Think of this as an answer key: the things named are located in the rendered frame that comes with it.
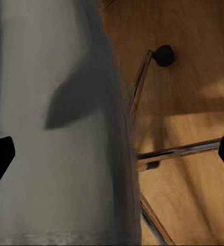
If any swivel chair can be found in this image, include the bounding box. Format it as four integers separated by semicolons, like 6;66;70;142
0;0;222;246

